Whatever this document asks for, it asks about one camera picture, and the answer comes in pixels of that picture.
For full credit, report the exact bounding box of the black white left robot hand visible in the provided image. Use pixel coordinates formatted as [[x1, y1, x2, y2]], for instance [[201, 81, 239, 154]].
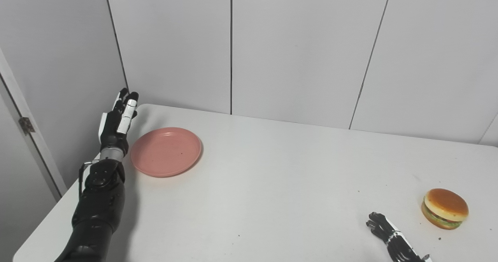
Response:
[[98, 88, 139, 157]]

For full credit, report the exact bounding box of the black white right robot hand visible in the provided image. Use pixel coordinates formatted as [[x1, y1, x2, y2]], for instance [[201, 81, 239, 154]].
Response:
[[366, 212, 432, 262]]

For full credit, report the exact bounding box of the pink round plate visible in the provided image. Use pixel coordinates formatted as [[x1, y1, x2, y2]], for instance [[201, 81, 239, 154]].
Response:
[[130, 127, 202, 178]]

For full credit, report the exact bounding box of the toy hamburger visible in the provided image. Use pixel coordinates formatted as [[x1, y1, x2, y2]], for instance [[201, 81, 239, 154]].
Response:
[[421, 188, 469, 230]]

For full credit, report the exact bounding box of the metal door hinge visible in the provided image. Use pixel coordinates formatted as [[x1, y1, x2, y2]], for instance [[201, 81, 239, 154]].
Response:
[[18, 117, 35, 135]]

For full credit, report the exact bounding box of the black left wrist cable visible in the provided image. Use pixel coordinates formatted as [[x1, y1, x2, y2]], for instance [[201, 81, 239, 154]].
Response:
[[78, 160, 101, 198]]

